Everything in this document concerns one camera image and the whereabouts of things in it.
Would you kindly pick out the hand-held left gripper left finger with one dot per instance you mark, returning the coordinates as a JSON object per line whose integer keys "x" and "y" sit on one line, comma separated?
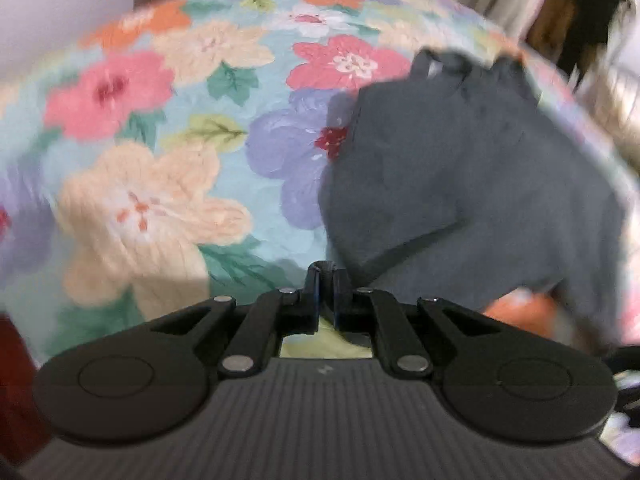
{"x": 312, "y": 292}

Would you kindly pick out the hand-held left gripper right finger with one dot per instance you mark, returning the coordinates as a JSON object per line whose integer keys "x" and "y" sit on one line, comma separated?
{"x": 341, "y": 297}

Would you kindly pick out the dark grey garment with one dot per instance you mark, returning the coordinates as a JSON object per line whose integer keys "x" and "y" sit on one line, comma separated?
{"x": 475, "y": 185}

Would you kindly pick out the floral bed quilt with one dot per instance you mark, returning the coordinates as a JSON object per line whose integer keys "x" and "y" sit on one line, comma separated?
{"x": 175, "y": 160}

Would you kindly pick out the dark red cloth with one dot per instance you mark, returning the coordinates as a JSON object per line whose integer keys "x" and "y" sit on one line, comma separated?
{"x": 17, "y": 390}

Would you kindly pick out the dark hanging cloth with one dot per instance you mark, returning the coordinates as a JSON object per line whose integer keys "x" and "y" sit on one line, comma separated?
{"x": 580, "y": 15}

